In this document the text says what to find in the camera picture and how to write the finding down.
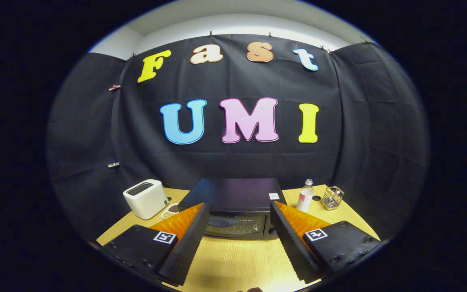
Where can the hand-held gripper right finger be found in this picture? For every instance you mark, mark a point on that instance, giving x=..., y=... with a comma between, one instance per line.
x=288, y=243

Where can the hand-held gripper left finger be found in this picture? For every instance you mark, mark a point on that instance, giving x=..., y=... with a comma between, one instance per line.
x=191, y=247

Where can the black toaster oven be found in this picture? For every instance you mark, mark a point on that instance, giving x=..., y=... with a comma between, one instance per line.
x=233, y=194

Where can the white toaster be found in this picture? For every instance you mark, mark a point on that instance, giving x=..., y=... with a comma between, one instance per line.
x=146, y=200

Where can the clear plastic bottle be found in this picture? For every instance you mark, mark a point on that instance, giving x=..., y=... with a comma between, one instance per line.
x=305, y=198

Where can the black table grommet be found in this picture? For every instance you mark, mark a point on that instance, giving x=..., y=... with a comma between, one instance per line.
x=317, y=198

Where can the red clip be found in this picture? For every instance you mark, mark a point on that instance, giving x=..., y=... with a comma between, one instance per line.
x=114, y=87

